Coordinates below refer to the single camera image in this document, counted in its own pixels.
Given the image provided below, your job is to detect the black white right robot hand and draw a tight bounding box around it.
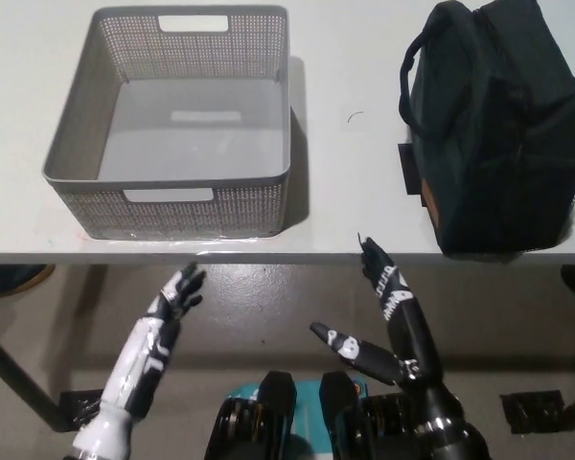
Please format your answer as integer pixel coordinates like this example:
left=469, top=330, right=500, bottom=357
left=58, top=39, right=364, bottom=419
left=309, top=236, right=465, bottom=426

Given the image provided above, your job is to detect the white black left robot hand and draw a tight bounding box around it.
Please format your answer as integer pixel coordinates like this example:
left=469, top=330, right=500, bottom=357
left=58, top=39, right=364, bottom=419
left=73, top=261, right=208, bottom=454

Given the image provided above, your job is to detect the dark green lunch bag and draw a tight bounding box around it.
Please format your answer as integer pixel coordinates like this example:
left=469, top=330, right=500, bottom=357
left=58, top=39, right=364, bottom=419
left=398, top=0, right=575, bottom=263

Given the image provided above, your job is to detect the clear adhesive tape strip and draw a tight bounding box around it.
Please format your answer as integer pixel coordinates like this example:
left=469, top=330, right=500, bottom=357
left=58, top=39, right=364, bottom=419
left=126, top=230, right=279, bottom=256

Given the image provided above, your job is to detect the dark metal table leg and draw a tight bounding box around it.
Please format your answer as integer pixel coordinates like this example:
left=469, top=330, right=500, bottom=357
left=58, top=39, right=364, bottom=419
left=0, top=324, right=62, bottom=426

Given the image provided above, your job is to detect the black object with yellow rim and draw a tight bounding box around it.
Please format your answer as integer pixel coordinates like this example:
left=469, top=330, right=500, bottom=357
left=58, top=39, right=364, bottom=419
left=0, top=264, right=57, bottom=301

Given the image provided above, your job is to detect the black tape patch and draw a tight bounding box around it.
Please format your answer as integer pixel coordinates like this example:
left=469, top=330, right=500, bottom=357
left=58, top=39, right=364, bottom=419
left=397, top=142, right=424, bottom=197

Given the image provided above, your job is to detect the grey perforated plastic basket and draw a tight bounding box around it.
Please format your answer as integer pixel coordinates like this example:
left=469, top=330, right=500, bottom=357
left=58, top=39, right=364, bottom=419
left=40, top=4, right=294, bottom=242

